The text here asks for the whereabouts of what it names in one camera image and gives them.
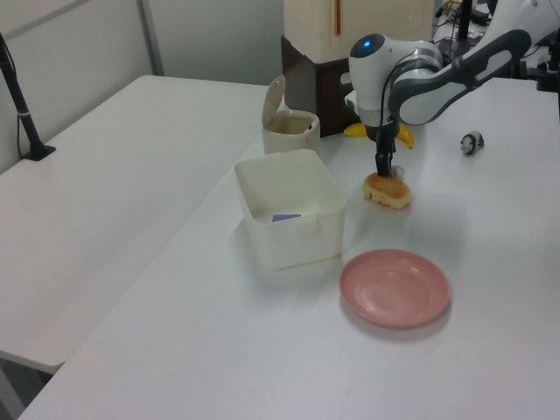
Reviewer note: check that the black stand pole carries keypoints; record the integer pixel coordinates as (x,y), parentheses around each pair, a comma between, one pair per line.
(464,22)

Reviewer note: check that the black and white panda figurine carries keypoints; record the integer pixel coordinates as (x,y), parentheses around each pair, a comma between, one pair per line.
(471,143)

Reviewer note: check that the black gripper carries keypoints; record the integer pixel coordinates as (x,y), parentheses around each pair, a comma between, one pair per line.
(385,135)

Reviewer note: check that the white paper ball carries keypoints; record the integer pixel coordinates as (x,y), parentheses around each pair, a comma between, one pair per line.
(398,172)

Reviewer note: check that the pink round plate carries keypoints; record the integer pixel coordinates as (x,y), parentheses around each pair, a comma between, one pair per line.
(394,289)

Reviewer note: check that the beige flip-lid trash can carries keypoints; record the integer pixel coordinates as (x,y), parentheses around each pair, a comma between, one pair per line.
(289,140)

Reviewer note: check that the white plastic storage bin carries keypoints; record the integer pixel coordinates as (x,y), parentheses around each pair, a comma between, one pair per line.
(297,245)

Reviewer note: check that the blue cube block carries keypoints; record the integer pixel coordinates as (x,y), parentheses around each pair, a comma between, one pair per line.
(286,218)

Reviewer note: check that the black camera pole with clamp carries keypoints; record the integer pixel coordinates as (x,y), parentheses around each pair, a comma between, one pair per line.
(13,83)

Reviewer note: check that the yellow banana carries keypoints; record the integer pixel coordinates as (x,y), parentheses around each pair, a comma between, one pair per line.
(404,135)

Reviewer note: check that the golden brown bread loaf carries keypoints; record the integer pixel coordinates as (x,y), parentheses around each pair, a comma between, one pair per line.
(389,192)

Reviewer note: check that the black clamp mount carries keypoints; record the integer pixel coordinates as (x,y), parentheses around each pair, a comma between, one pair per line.
(550,74)

